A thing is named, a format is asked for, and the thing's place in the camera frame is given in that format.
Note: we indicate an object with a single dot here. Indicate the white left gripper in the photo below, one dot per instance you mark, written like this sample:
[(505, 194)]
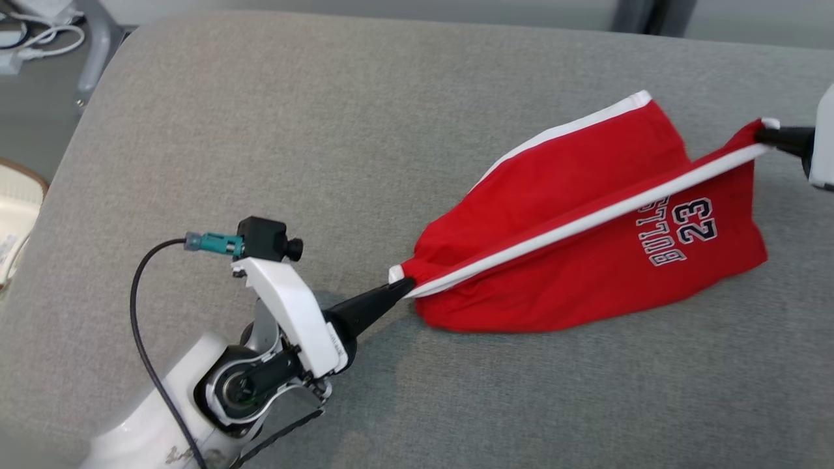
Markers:
[(293, 312)]

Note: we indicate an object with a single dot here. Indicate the beige basket brown rim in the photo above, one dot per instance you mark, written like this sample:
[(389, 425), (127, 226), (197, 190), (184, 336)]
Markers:
[(16, 215)]

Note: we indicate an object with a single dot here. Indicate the white plug block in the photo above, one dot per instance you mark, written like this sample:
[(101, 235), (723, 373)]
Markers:
[(10, 63)]

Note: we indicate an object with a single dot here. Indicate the red shorts white trim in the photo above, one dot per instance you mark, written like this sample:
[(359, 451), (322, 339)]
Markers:
[(586, 273)]

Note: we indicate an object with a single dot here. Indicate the grey partition post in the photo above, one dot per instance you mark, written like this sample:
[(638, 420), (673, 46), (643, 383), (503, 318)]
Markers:
[(651, 14)]

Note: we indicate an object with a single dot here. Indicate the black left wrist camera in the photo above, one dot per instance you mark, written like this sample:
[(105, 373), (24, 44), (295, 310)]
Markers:
[(264, 238)]

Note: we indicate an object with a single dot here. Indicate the grey metal frame leg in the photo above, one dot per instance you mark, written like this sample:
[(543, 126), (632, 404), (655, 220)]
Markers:
[(98, 52)]

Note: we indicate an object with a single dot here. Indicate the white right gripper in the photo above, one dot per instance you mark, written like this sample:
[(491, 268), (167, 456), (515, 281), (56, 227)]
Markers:
[(824, 143)]

